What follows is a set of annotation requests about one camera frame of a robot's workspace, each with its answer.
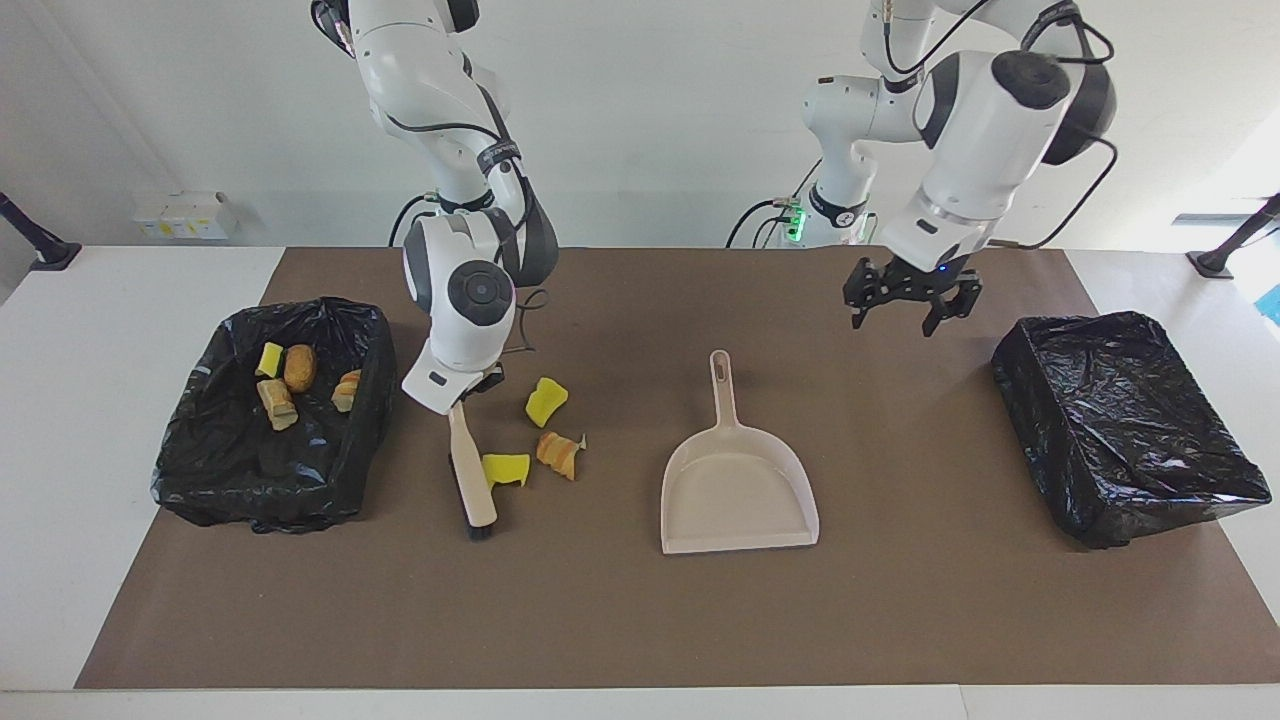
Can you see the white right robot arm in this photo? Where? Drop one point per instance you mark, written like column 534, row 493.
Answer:
column 465, row 330

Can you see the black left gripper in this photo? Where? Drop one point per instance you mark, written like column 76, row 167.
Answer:
column 915, row 282

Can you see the yellow green scouring sponge piece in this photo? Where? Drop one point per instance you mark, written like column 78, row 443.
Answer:
column 269, row 360

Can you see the blue object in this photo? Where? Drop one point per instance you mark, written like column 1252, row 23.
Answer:
column 1274, row 305

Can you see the beige hand brush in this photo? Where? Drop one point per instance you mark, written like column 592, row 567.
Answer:
column 475, row 490

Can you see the beige plastic dustpan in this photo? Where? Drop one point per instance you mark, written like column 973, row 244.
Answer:
column 735, row 500

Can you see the notched yellow sponge piece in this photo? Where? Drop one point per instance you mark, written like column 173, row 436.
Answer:
column 508, row 468

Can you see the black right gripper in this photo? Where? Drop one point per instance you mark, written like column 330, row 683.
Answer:
column 485, row 383

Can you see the black camera stand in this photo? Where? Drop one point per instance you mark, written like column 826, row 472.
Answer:
column 60, row 256
column 1213, row 264

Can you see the croissant piece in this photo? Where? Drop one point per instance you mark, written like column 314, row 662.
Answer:
column 558, row 453
column 347, row 392
column 277, row 405

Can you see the brown table mat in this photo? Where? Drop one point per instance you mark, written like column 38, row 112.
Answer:
column 640, row 620

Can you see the brown round bread roll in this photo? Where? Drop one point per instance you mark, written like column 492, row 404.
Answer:
column 300, row 368

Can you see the white wall socket box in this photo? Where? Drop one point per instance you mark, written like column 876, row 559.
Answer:
column 185, row 215

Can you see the black bag lined bin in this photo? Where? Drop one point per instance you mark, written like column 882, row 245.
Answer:
column 1130, row 420
column 230, row 470

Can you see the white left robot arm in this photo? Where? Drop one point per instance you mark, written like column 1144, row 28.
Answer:
column 985, row 130

